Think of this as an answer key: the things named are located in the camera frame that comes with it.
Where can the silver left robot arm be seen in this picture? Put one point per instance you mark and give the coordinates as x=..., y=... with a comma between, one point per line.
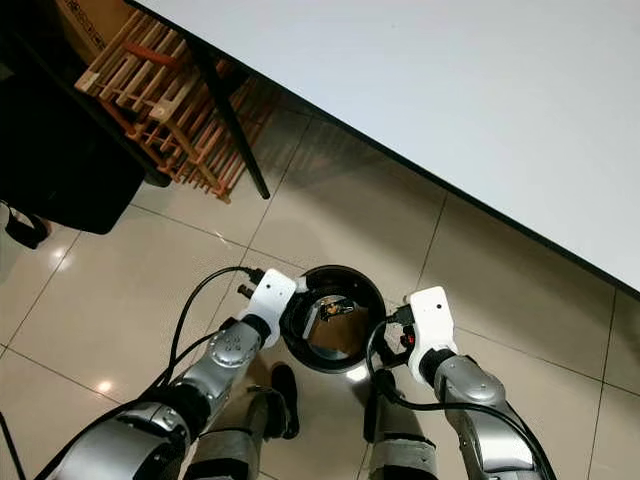
x=225, y=355

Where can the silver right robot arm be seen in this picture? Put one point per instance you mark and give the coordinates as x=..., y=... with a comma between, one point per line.
x=470, y=385

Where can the round black rubbish bin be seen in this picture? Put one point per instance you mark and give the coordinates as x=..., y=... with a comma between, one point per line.
x=360, y=290

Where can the robot right leg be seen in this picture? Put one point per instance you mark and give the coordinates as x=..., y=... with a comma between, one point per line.
x=395, y=450

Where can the robot leg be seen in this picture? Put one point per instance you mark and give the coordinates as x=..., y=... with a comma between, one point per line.
x=395, y=450
x=240, y=430

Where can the robot left leg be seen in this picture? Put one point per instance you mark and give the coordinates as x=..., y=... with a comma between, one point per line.
x=240, y=430

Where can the black metal table leg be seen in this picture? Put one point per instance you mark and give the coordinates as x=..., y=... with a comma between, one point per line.
x=230, y=120

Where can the thin black rod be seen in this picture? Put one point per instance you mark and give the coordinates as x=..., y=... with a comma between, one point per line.
x=8, y=450

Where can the wooden slatted rack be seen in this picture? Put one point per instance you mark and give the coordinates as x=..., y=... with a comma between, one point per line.
x=160, y=100

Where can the large black bag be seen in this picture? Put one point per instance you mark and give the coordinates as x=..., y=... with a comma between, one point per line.
x=60, y=150

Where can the brown cardboard box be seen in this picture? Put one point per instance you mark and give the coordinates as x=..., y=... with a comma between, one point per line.
x=90, y=25

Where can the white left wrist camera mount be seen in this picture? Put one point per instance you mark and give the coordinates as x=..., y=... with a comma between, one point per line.
x=270, y=300

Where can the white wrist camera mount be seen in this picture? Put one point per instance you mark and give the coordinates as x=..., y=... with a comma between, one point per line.
x=270, y=300
x=430, y=320

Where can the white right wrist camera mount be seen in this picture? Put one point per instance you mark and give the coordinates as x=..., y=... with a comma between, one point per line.
x=430, y=320

